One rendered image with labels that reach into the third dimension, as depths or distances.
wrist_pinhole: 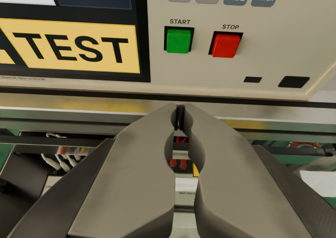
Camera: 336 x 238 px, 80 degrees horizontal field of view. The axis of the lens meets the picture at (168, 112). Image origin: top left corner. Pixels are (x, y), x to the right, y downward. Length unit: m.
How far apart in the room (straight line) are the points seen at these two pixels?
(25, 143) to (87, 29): 0.19
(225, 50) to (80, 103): 0.15
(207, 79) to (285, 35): 0.07
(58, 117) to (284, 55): 0.22
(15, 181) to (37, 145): 0.33
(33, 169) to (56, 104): 0.41
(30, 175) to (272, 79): 0.57
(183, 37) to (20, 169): 0.55
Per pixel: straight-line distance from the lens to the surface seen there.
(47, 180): 0.48
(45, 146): 0.31
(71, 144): 0.29
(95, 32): 0.18
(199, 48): 0.18
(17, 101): 0.25
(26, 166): 0.64
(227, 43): 0.17
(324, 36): 0.20
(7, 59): 0.24
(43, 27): 0.19
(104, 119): 0.22
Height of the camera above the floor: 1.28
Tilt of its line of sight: 56 degrees down
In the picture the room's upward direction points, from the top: 4 degrees clockwise
